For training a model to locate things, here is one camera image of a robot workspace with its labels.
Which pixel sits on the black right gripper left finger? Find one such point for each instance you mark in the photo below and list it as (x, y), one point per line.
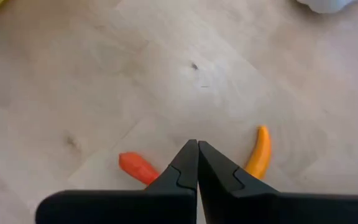
(120, 208)

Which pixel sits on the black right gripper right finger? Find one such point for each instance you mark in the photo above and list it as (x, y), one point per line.
(275, 208)

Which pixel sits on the orange carrot toy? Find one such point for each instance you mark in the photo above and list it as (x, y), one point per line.
(135, 166)

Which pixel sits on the orange chili pepper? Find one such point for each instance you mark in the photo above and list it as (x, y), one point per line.
(261, 152)

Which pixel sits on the large white garlic bulb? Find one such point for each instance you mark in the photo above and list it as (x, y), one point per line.
(325, 5)

